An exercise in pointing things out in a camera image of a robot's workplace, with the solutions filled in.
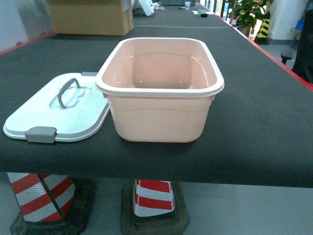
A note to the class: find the red white cone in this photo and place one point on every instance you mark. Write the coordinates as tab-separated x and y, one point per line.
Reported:
153	208
51	204

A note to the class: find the white foam piece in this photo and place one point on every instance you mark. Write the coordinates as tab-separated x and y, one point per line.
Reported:
147	6

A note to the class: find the black office chair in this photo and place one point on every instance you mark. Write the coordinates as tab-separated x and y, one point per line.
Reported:
303	65

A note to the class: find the yellow black striped post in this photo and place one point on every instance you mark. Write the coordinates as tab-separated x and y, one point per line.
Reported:
262	35

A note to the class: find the black table mat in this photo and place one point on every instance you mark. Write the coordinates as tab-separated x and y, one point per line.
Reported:
259	129

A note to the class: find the cardboard box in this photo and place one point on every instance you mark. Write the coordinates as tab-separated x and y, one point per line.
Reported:
92	17

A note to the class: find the white lid grey handle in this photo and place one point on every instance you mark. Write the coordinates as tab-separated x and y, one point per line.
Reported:
69	108

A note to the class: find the right red white cone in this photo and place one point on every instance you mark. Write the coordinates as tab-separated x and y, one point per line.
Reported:
153	208

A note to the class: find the green potted plant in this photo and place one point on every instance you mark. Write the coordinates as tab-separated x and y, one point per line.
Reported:
248	12

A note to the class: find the pink plastic storage box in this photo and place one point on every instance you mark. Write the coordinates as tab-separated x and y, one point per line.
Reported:
160	89

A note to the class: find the paper cup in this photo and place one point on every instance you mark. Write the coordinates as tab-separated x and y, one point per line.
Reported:
187	5

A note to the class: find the left red white cone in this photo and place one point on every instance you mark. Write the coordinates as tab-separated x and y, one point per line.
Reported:
51	204

